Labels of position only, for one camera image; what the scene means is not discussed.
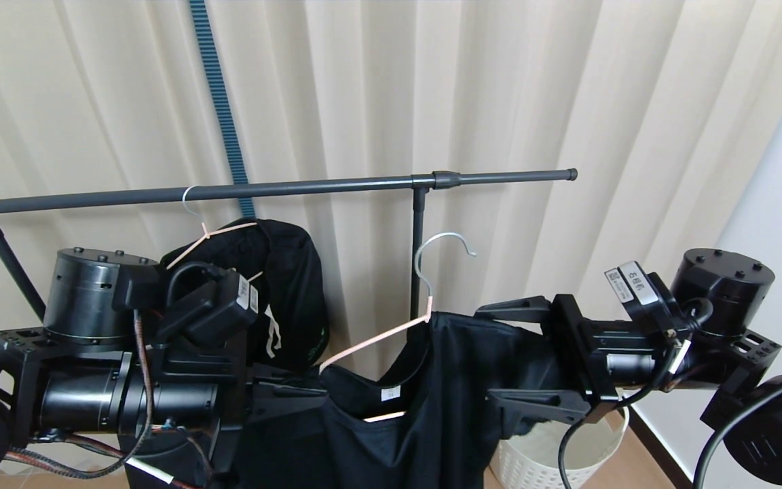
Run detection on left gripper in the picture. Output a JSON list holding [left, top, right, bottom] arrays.
[[41, 326, 329, 476]]

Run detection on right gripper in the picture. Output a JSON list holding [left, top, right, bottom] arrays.
[[474, 294, 677, 426]]

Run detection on black t-shirt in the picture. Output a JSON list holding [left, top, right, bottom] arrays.
[[228, 311, 568, 489]]

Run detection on black shorts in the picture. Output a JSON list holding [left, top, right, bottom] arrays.
[[160, 217, 329, 373]]

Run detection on pink clothes hanger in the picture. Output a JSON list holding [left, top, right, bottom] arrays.
[[318, 232, 477, 423], [166, 185, 264, 283]]

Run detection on white laundry basket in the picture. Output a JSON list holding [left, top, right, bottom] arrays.
[[489, 401, 631, 489]]

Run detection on black clothes rack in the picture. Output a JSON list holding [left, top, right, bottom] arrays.
[[0, 168, 578, 340]]

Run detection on beige curtain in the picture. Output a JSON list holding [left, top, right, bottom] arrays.
[[0, 0, 782, 415]]

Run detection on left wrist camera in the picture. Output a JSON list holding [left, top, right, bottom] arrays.
[[153, 261, 261, 350]]

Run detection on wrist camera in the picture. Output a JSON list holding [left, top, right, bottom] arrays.
[[153, 261, 261, 350], [605, 260, 714, 354]]

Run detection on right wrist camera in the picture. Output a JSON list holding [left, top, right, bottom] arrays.
[[605, 260, 714, 354]]

